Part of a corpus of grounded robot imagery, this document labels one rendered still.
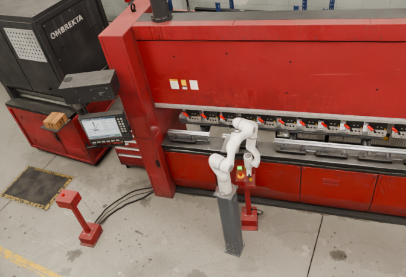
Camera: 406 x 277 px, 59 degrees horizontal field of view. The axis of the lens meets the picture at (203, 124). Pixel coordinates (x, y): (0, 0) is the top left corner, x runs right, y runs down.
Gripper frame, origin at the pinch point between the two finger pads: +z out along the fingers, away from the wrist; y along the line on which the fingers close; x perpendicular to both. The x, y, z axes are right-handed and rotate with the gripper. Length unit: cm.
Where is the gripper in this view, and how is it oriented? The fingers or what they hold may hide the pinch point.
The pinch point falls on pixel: (249, 175)
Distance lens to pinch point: 368.1
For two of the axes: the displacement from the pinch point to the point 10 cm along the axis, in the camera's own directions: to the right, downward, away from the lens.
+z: 1.5, 7.0, 7.0
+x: 9.8, -0.2, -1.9
